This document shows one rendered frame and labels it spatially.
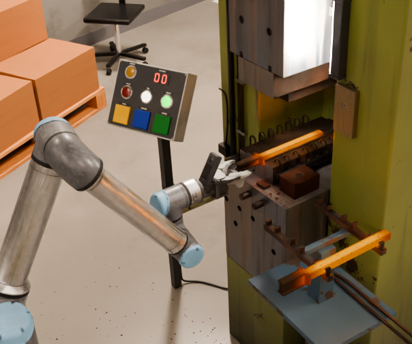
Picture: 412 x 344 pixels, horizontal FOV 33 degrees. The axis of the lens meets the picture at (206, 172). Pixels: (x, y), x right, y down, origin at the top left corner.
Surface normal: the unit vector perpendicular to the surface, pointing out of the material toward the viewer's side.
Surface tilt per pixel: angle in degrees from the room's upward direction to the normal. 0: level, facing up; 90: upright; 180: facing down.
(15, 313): 5
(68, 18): 90
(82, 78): 90
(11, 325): 5
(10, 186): 0
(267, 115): 90
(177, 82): 60
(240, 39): 90
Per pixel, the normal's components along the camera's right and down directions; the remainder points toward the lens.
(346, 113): -0.82, 0.33
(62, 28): 0.73, 0.34
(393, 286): 0.57, 0.42
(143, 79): -0.46, 0.00
